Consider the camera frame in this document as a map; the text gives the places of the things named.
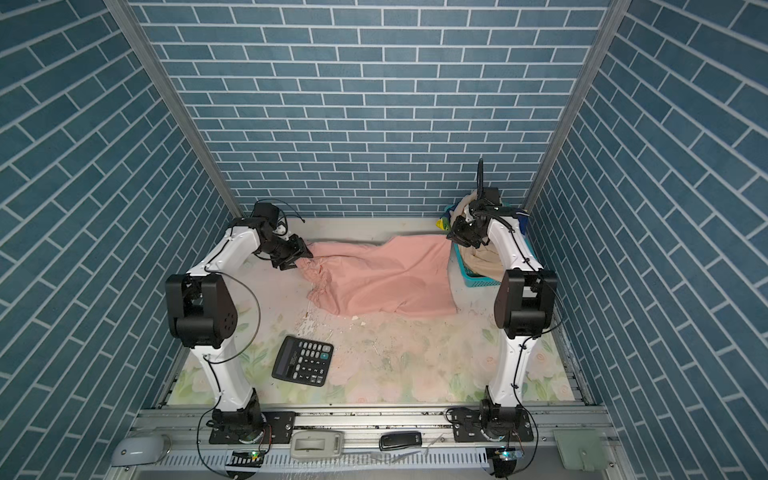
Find multicolour cloth in basket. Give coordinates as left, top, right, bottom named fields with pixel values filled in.
left=436, top=217, right=451, bottom=231

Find white slotted cable duct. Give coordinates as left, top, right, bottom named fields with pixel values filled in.
left=150, top=447, right=490, bottom=473

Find beige plastic holder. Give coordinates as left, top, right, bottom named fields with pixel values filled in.
left=290, top=429, right=345, bottom=461

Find green leather wallet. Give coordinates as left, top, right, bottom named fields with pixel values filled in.
left=553, top=429, right=609, bottom=472

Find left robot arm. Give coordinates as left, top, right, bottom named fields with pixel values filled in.
left=165, top=203, right=312, bottom=442

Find teal plastic basket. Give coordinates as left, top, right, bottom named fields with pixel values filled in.
left=445, top=197, right=543, bottom=283

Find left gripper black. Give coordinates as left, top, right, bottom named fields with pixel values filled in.
left=258, top=232, right=313, bottom=269

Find right circuit board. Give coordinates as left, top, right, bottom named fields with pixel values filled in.
left=486, top=447, right=524, bottom=462

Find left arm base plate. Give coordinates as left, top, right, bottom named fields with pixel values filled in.
left=206, top=410, right=296, bottom=445

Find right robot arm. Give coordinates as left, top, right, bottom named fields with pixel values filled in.
left=447, top=199, right=558, bottom=441

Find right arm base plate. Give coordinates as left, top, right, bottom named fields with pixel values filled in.
left=444, top=407, right=534, bottom=443

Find beige shorts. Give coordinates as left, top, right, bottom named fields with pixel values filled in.
left=450, top=190, right=505, bottom=281

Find pink shorts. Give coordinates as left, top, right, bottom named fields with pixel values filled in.
left=297, top=235, right=457, bottom=318

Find black car key fob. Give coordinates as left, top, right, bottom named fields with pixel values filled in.
left=379, top=431, right=422, bottom=452

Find grey computer mouse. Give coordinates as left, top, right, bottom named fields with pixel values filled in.
left=110, top=434, right=172, bottom=467

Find circuit board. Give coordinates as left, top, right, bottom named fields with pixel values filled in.
left=486, top=447, right=524, bottom=462
left=226, top=451, right=265, bottom=470

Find black desk calculator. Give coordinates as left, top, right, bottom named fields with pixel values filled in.
left=272, top=335, right=334, bottom=387

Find aluminium front rail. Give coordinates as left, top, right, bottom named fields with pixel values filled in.
left=128, top=405, right=613, bottom=451

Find left circuit board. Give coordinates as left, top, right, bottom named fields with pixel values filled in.
left=226, top=451, right=265, bottom=470

